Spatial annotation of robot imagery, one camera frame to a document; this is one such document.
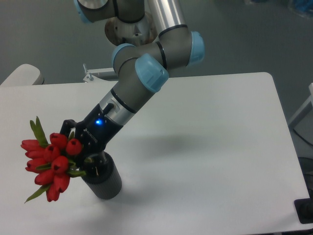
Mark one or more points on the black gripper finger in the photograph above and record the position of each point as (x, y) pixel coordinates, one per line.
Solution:
(67, 126)
(95, 164)

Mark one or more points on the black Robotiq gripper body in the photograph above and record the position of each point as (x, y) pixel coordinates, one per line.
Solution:
(95, 131)

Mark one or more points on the red tulip bouquet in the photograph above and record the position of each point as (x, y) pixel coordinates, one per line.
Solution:
(53, 160)

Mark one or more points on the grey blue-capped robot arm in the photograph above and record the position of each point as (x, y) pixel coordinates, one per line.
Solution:
(142, 69)

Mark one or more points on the dark grey ribbed vase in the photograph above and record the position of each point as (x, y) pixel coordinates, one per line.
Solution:
(108, 184)

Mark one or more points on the white chair armrest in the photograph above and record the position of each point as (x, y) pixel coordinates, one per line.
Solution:
(24, 75)

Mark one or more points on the white furniture at right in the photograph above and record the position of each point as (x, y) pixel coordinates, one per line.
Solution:
(300, 113)

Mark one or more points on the black device at table edge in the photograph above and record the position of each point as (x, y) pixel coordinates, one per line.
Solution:
(304, 209)

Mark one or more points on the clear bin with blue items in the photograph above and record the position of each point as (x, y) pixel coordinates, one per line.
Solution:
(303, 8)

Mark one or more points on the white metal base frame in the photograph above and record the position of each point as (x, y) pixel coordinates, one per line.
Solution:
(97, 75)

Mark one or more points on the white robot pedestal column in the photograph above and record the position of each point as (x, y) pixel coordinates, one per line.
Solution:
(139, 33)

